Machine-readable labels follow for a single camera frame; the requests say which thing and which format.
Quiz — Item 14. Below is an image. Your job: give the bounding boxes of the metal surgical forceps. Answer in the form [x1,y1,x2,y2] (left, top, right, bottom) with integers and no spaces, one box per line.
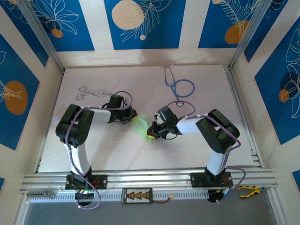
[75,86,113,101]

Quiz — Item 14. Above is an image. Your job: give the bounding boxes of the blue stethoscope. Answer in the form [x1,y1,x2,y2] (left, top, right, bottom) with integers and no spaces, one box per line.
[161,65,195,107]

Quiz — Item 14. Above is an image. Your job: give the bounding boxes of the black power distribution board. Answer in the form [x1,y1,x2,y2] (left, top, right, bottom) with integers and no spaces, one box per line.
[121,187,153,204]

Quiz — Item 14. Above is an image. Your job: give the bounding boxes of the black circuit board with lights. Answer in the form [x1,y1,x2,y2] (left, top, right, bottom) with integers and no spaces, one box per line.
[207,189,225,203]
[75,188,95,200]

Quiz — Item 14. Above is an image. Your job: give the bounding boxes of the silver metal latch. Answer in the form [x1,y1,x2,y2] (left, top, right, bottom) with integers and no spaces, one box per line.
[26,190,56,199]

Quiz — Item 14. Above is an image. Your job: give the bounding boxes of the yellow and black pliers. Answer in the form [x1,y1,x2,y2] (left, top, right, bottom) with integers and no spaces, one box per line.
[238,185,261,199]

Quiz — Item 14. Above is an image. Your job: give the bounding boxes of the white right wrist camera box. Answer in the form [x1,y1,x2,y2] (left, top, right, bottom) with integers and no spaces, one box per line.
[152,114,165,125]

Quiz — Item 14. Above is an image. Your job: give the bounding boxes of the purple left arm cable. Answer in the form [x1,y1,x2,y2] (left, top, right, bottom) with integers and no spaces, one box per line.
[65,90,134,210]

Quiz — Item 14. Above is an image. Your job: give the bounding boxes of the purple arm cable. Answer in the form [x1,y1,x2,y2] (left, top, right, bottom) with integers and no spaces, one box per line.
[65,90,134,210]
[166,100,247,204]

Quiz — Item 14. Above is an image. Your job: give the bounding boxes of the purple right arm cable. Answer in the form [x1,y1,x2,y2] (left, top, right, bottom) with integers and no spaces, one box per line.
[166,100,247,204]

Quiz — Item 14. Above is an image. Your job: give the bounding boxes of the aluminium frame rail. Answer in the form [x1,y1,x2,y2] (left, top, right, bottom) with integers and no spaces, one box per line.
[20,169,278,194]

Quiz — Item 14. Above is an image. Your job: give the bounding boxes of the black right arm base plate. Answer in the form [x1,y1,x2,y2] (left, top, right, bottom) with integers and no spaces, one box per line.
[190,172,233,188]

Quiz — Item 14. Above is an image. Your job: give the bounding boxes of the red wire with yellow connector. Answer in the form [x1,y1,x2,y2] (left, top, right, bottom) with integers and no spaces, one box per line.
[152,195,175,203]

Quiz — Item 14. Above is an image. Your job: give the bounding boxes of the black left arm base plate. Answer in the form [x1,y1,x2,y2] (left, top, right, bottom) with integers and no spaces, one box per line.
[65,174,108,190]

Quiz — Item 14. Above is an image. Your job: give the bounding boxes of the aluminium table side rail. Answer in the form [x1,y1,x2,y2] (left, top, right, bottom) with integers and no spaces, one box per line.
[224,65,263,168]

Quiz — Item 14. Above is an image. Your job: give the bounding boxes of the white slotted cable duct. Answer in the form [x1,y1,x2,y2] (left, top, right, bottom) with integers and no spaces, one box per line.
[28,189,209,203]

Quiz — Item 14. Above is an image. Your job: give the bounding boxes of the aluminium frame post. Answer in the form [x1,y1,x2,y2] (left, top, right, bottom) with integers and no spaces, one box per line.
[16,0,65,72]
[228,0,274,71]

